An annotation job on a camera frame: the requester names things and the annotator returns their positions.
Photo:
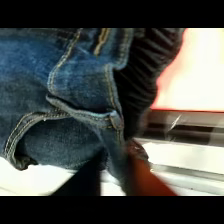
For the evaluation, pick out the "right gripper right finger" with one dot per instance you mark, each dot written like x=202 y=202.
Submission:
x=143 y=181

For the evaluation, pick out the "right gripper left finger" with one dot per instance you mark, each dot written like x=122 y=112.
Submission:
x=87 y=181

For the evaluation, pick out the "blue jeans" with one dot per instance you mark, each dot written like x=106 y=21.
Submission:
x=66 y=100

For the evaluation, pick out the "black garment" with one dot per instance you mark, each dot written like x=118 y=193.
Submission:
x=146 y=70

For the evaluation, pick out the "silver frame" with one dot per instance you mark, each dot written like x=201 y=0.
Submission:
x=186 y=156

